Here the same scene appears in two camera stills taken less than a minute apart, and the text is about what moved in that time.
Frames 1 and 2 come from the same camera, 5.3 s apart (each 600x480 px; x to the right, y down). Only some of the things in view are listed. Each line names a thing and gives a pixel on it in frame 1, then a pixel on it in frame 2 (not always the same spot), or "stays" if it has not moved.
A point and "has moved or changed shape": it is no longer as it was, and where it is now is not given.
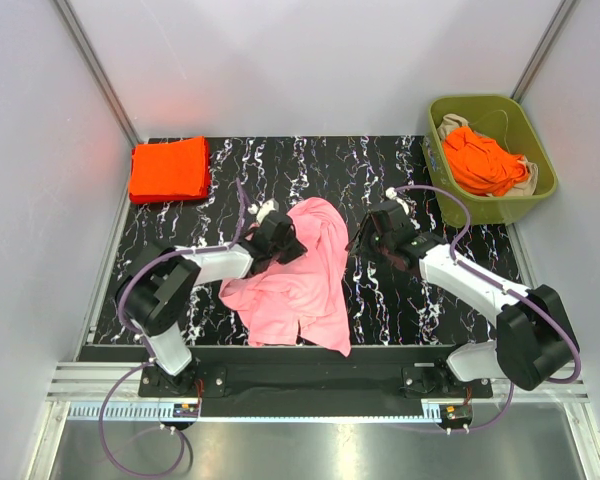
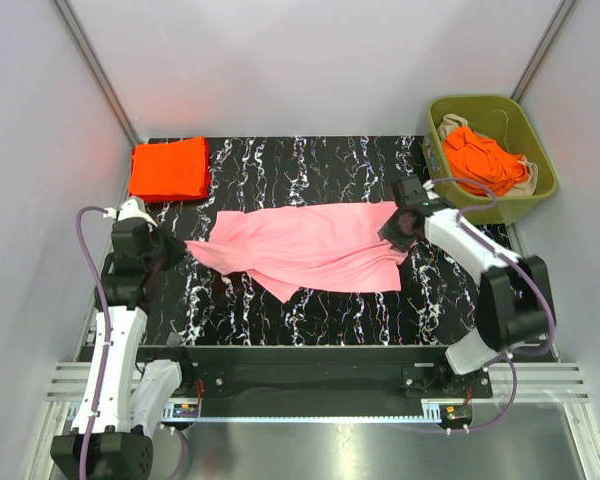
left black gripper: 296,248 → 177,246
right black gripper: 359,244 → 388,232
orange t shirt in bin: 482,165 stays
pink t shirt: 307,294 has moved or changed shape
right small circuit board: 456,412 stays
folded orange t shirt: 170,171 stays
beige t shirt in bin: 458,121 stays
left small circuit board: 186,410 stays
